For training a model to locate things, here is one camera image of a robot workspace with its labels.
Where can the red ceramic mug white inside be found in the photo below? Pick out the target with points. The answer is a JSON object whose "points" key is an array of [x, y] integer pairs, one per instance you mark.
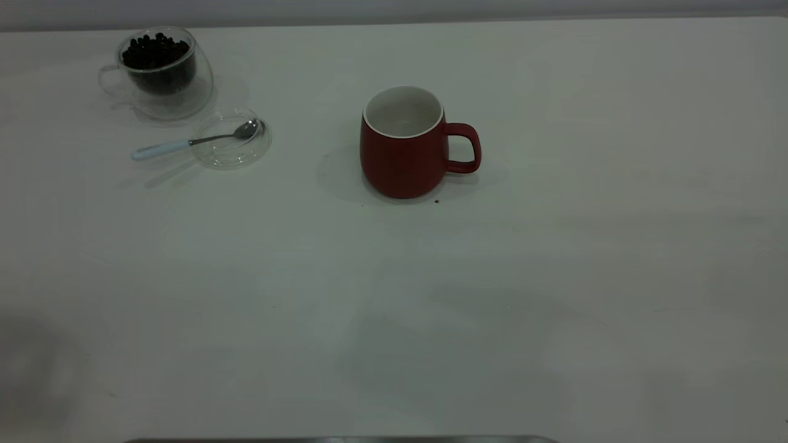
{"points": [[400, 166]]}

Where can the coffee beans pile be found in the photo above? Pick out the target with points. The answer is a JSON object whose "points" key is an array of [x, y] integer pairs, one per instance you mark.
{"points": [[154, 52]]}

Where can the clear double-wall glass cup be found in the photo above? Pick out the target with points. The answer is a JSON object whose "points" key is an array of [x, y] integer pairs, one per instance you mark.
{"points": [[197, 92]]}

